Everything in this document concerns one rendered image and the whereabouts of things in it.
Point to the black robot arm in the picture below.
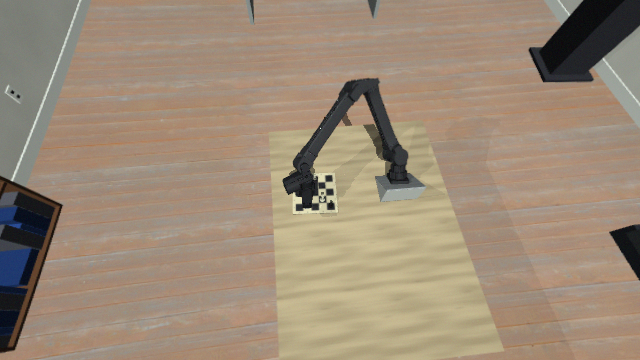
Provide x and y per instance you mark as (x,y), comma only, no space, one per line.
(392,151)

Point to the black and cream chessboard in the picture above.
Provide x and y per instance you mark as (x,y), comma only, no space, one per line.
(327,186)

